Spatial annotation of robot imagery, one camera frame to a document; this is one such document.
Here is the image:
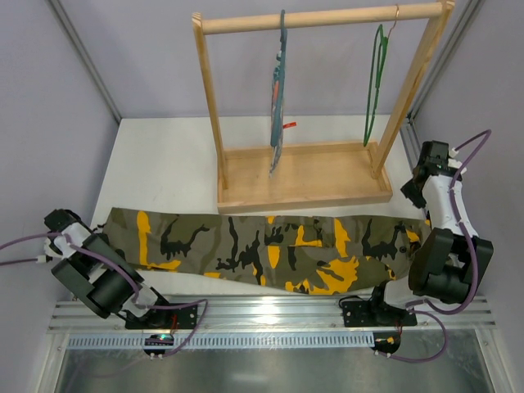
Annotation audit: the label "camouflage yellow green trousers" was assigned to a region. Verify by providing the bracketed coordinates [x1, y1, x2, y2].
[100, 208, 431, 295]

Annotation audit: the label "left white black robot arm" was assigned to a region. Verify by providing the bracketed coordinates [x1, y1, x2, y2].
[44, 209, 174, 329]

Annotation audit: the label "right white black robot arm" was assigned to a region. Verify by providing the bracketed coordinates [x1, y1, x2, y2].
[337, 141, 494, 328]

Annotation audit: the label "patterned folded garment on hanger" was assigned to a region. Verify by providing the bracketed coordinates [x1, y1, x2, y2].
[269, 47, 287, 177]

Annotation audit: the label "blue plastic hanger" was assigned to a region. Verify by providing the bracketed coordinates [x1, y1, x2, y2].
[270, 10, 287, 148]

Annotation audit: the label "wooden clothes rack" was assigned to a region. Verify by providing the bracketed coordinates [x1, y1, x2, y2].
[192, 1, 454, 214]

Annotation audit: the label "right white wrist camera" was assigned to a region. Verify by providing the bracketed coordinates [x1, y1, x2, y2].
[448, 148, 467, 174]

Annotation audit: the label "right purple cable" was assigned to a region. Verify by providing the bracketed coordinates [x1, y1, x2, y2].
[384, 129, 493, 364]

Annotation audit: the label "purple cable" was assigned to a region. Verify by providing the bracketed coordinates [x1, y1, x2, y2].
[0, 231, 210, 361]
[384, 129, 493, 364]

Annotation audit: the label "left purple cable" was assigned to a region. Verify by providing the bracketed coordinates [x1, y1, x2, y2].
[0, 231, 210, 361]

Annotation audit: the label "green wire hanger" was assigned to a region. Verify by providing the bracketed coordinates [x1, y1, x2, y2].
[363, 5, 400, 147]

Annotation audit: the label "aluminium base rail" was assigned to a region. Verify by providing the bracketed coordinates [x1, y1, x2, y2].
[47, 295, 496, 334]

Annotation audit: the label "slotted grey cable duct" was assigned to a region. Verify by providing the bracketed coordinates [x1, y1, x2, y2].
[66, 331, 375, 351]

